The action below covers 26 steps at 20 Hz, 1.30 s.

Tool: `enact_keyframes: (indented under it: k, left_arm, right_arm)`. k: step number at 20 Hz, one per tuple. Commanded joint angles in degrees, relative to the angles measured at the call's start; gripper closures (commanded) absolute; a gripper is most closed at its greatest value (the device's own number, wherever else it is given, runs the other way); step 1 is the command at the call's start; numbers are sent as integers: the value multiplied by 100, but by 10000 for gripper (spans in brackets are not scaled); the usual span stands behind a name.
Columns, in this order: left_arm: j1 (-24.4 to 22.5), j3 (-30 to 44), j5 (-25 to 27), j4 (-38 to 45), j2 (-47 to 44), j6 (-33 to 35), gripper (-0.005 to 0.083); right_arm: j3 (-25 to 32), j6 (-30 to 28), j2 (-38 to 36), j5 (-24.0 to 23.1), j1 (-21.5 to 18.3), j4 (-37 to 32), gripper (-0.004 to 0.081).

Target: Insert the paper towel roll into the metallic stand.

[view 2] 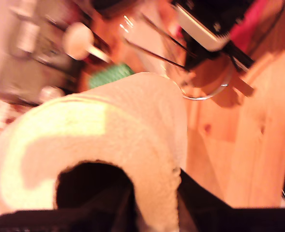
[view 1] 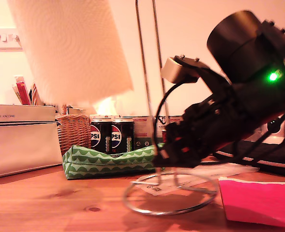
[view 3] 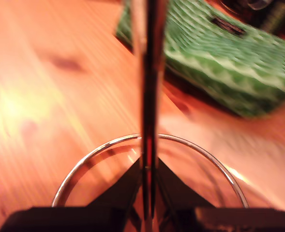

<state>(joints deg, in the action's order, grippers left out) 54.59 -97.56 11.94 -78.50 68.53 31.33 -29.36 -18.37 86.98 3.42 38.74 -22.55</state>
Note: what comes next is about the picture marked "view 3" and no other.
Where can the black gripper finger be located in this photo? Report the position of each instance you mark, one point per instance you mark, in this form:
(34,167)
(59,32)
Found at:
(178,191)
(123,191)

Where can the metallic paper towel stand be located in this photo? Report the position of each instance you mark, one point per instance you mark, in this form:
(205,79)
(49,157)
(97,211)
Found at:
(149,72)

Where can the clear plastic sleeve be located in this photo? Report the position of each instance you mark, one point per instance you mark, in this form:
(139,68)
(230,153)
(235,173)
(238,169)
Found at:
(241,149)

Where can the green wave-pattern pouch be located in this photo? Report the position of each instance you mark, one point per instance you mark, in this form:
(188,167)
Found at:
(229,67)

